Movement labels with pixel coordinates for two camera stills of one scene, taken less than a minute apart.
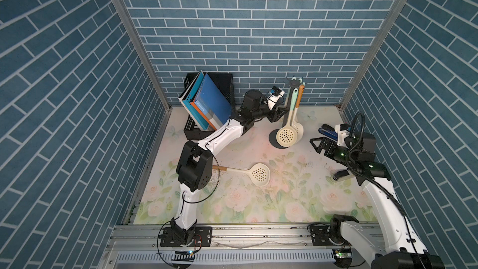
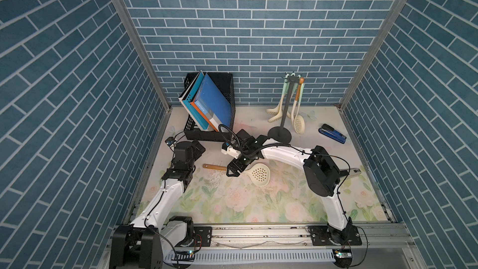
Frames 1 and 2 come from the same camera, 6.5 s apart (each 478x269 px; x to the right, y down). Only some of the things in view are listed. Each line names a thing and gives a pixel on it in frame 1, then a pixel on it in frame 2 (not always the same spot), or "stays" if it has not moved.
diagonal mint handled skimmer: (287, 137) to (302, 90)
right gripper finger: (322, 146) to (240, 167)
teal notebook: (187, 104) stays
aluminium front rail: (139, 246) stays
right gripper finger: (323, 141) to (234, 168)
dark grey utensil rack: (274, 134) stays
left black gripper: (274, 116) to (196, 152)
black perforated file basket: (225, 81) stays
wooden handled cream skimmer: (258, 174) stays
